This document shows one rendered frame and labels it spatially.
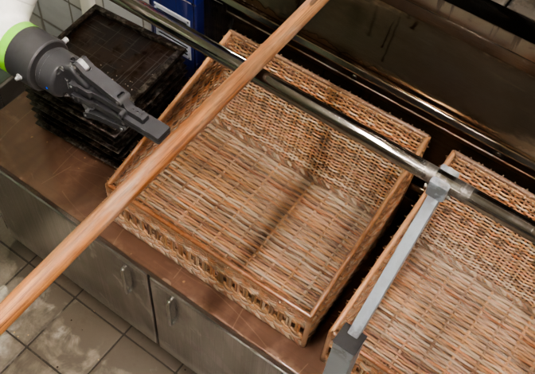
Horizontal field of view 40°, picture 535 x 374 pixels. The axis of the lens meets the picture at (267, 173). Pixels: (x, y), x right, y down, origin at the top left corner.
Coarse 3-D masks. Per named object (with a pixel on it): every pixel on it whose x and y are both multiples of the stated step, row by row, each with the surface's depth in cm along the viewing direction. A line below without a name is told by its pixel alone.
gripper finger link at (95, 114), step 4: (84, 112) 120; (88, 112) 120; (92, 112) 119; (96, 112) 119; (100, 112) 119; (84, 116) 121; (88, 116) 121; (92, 116) 120; (96, 116) 119; (100, 116) 118; (104, 116) 118; (108, 116) 118; (100, 120) 119; (104, 120) 118; (108, 120) 117; (112, 120) 117; (108, 124) 118; (112, 124) 117; (116, 124) 116; (120, 124) 116; (116, 128) 117; (120, 128) 116; (124, 128) 116
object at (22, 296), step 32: (320, 0) 131; (288, 32) 125; (256, 64) 121; (224, 96) 116; (192, 128) 112; (160, 160) 108; (128, 192) 104; (96, 224) 101; (64, 256) 98; (32, 288) 95; (0, 320) 92
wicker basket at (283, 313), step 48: (240, 48) 176; (192, 96) 175; (240, 96) 183; (336, 96) 168; (144, 144) 166; (192, 144) 187; (240, 144) 188; (288, 144) 183; (336, 144) 175; (144, 192) 178; (192, 192) 179; (240, 192) 180; (288, 192) 181; (336, 192) 181; (384, 192) 174; (144, 240) 170; (192, 240) 154; (240, 240) 171; (288, 240) 173; (336, 240) 173; (240, 288) 164; (288, 288) 165; (336, 288) 155; (288, 336) 158
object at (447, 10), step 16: (416, 0) 140; (432, 0) 138; (448, 0) 137; (464, 0) 137; (480, 0) 137; (448, 16) 138; (464, 16) 136; (480, 16) 135; (496, 16) 135; (512, 16) 135; (480, 32) 136; (496, 32) 134; (512, 32) 133; (528, 32) 133; (512, 48) 134; (528, 48) 132
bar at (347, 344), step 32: (128, 0) 132; (192, 32) 128; (224, 64) 126; (288, 96) 122; (352, 128) 118; (416, 160) 115; (448, 192) 113; (480, 192) 112; (416, 224) 116; (512, 224) 109; (384, 288) 118; (352, 352) 119
